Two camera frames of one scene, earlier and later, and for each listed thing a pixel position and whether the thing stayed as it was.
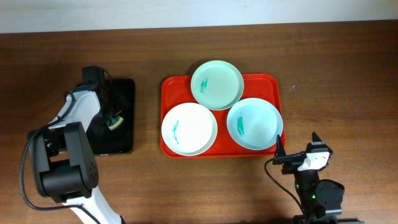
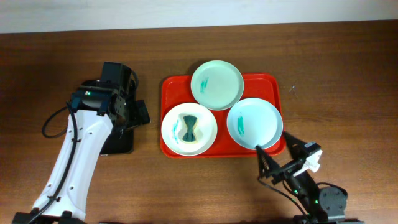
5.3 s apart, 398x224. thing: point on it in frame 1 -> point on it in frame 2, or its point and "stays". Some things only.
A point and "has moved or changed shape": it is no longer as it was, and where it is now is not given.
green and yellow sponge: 114,122 has moved or changed shape
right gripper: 280,157 -> 287,169
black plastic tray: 117,97 stays
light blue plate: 254,124 stays
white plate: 189,129 stays
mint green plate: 217,85 stays
